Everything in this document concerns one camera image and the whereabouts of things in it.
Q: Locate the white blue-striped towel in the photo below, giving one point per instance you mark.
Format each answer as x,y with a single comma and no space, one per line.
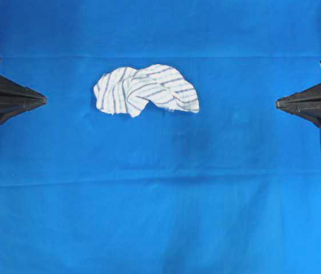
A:
126,90

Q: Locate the blue table cloth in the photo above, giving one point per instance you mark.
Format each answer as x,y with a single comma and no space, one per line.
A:
234,188

